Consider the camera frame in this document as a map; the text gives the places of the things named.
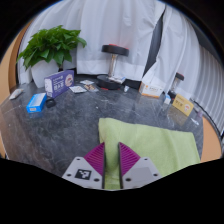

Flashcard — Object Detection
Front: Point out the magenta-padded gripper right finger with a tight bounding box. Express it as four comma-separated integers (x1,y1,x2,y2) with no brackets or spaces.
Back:
117,142,164,191

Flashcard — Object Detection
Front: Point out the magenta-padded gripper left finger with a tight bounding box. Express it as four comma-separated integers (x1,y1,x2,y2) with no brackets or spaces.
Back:
61,142,107,190

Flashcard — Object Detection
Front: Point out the light green towel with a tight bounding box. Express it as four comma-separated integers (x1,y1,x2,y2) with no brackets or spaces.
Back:
97,117,202,191

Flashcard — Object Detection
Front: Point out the small brown printed packet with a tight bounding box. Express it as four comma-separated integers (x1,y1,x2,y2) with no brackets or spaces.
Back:
83,83,100,93

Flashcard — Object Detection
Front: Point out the small black round object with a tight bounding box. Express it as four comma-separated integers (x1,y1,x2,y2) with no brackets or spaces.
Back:
45,98,57,109

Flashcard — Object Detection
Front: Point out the small blue and white box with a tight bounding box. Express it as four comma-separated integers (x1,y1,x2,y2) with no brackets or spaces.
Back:
163,94,172,106

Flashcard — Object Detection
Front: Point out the white and orange box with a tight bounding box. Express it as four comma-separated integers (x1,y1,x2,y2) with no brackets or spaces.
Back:
138,80,165,99

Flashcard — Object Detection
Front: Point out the small white pen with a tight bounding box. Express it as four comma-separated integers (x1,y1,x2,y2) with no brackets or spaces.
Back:
190,117,201,127

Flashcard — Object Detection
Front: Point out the yellow cardboard box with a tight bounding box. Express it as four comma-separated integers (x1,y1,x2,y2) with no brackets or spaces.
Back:
171,93,195,117

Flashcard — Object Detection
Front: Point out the small white card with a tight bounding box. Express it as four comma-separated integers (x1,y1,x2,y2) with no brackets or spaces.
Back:
79,79,95,86

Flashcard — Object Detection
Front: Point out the book on stool base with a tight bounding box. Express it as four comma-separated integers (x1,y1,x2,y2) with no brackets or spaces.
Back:
108,75,127,85

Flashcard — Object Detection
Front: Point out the blue cardboard box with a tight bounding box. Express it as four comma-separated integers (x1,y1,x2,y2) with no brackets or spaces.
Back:
25,92,48,114

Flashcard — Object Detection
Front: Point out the purple cardboard box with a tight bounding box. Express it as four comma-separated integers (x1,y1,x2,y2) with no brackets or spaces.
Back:
43,69,76,99

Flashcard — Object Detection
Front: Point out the small white flat packet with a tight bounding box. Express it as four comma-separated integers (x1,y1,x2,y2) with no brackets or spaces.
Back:
8,88,25,101

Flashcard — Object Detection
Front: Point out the green potted plant white pot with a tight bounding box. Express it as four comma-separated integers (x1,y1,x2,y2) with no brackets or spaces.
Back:
16,24,88,89

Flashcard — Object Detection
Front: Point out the white curtain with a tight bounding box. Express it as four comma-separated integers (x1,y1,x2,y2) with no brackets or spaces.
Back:
16,0,167,84
141,4,224,134

